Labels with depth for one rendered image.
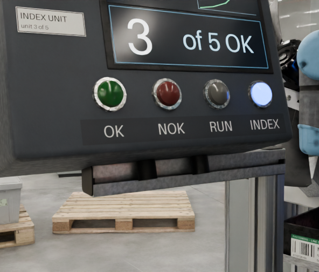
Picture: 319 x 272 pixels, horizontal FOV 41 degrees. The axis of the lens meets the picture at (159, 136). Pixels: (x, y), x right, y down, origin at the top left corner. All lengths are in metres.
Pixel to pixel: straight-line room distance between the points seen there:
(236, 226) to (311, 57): 1.99
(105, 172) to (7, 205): 3.26
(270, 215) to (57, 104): 0.30
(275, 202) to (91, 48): 0.29
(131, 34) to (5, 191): 3.29
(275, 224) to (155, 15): 0.28
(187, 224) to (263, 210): 3.22
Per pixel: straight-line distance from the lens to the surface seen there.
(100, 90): 0.32
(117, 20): 0.35
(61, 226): 3.79
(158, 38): 0.36
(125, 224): 3.72
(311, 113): 0.71
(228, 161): 0.46
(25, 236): 3.59
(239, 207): 2.55
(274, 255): 0.55
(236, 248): 2.64
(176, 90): 0.35
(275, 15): 1.41
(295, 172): 1.01
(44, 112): 0.31
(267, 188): 0.51
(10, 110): 0.31
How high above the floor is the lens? 1.11
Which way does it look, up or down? 5 degrees down
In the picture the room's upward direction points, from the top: 1 degrees counter-clockwise
